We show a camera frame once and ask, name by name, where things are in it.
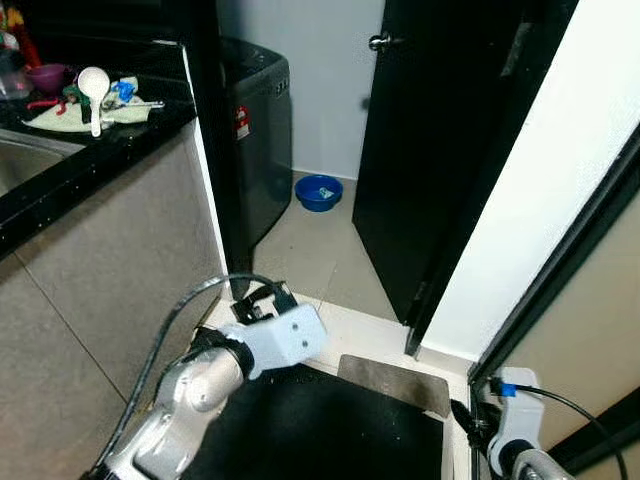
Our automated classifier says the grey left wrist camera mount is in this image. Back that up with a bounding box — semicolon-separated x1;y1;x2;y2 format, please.
235;303;329;379

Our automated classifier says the silver door knob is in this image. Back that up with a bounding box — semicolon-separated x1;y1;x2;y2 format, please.
368;33;401;53

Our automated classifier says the grey doormat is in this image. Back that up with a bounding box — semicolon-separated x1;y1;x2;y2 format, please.
337;353;453;419

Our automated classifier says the grey washing machine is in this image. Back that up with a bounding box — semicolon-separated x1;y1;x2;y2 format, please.
220;38;293;246

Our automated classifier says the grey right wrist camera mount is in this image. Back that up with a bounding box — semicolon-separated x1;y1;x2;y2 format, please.
478;368;546;476

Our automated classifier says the pale green cloth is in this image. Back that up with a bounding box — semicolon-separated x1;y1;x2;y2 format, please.
22;95;166;131

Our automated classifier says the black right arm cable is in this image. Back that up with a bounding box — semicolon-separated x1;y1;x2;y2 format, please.
495;378;631;480

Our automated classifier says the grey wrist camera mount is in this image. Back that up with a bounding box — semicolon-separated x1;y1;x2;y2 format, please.
478;368;546;476
235;303;329;379

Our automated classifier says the blue plastic basin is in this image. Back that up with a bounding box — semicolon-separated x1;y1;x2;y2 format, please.
295;175;344;213

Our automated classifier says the green handled utensil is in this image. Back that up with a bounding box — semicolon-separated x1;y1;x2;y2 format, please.
62;85;93;126

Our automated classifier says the clear plastic container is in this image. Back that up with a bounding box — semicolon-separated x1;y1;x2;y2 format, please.
0;50;31;101

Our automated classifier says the black door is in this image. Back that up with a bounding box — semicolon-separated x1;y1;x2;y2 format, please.
352;0;581;326

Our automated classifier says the purple bowl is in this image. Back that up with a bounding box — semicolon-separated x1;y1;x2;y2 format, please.
27;63;69;96

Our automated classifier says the steel spoon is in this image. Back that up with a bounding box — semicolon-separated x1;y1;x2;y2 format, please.
110;100;169;113

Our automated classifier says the white rice spoon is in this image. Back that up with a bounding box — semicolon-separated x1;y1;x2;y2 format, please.
77;66;111;138

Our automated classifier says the grey kitchen base cabinet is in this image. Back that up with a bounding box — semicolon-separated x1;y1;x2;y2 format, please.
0;125;226;480

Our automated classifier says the red handled utensil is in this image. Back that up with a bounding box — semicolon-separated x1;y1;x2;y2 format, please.
28;98;71;113

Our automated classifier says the colourful red package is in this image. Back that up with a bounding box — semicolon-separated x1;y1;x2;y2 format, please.
0;0;41;71

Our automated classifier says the black floor mat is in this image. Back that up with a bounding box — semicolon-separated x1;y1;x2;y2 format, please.
180;360;446;480

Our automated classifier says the stainless steel sink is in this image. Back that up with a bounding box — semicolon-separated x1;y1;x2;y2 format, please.
0;130;86;196

